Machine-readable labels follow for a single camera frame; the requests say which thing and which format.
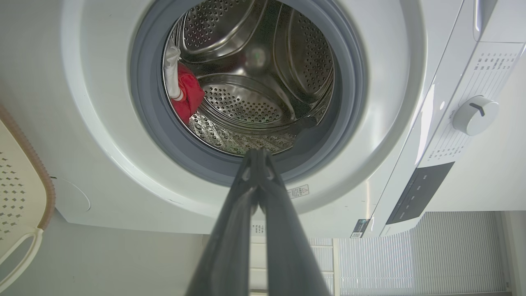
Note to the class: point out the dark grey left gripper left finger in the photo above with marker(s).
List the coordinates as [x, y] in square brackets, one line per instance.
[230, 230]

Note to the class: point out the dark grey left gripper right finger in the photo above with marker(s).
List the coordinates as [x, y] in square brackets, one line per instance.
[287, 246]

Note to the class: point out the red and white garment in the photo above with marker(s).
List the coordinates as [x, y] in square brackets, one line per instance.
[190, 92]

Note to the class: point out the stainless steel washing machine drum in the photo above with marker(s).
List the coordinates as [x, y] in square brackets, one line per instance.
[246, 98]

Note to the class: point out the dark grey touch control panel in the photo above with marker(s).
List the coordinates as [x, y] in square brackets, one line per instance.
[419, 193]

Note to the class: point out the cream perforated laundry basket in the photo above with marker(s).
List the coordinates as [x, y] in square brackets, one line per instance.
[16, 185]

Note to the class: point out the white control dial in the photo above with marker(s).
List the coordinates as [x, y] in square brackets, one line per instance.
[476, 117]

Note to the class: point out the grey warning sticker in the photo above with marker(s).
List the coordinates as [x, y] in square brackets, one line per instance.
[298, 191]

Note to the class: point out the dark corner sticker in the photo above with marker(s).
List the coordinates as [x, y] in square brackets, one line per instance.
[361, 228]

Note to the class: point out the grey rubber door gasket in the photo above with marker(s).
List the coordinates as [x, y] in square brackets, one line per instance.
[152, 123]

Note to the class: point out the white slatted blind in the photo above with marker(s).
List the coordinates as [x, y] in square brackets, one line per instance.
[431, 259]

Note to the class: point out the round white filter cover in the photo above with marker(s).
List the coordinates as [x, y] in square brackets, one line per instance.
[72, 195]

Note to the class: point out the white front-load washing machine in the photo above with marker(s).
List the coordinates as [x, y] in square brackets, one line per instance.
[102, 123]

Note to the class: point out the white detergent drawer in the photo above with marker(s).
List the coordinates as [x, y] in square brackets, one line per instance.
[505, 20]

